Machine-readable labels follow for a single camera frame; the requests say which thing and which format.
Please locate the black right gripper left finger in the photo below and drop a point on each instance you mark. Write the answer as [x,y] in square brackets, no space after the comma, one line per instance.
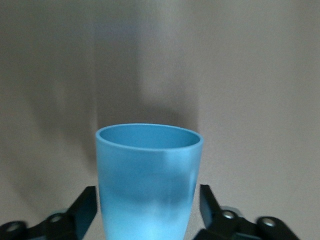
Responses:
[65,225]

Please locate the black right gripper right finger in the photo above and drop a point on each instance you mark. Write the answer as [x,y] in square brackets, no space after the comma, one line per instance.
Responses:
[225,225]

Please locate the blue plastic cup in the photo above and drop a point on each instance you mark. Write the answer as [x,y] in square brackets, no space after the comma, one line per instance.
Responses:
[147,190]

